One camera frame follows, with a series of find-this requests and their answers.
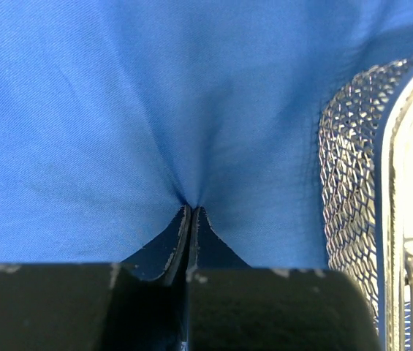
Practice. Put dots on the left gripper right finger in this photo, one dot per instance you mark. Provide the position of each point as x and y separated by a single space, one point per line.
233 306

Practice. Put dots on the blue surgical drape cloth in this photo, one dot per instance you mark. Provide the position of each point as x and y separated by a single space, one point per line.
114 114

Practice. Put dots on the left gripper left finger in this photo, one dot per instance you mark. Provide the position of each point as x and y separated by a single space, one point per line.
136 304

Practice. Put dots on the metal mesh instrument tray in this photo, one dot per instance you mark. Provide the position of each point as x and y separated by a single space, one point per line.
366 172

